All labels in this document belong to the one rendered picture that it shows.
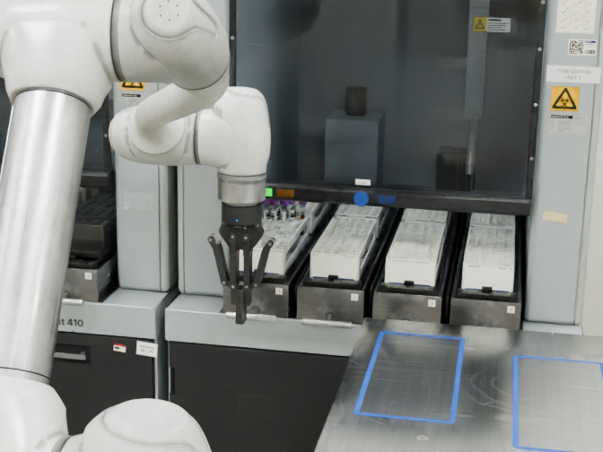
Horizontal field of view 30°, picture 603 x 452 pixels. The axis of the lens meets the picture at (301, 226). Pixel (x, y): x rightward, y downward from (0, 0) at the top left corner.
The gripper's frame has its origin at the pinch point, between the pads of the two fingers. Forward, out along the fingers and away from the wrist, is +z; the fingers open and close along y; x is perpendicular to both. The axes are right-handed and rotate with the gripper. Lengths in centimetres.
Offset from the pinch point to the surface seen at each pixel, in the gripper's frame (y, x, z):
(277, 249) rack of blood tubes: -3.6, -16.4, -6.5
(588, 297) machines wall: -75, -132, 36
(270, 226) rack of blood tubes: 1.5, -33.3, -6.6
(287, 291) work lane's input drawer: -6.7, -11.8, 0.6
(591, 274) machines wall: -76, -132, 29
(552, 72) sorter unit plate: -55, -20, -44
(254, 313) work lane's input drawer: -0.6, -9.0, 4.8
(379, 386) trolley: -30.7, 36.7, -1.7
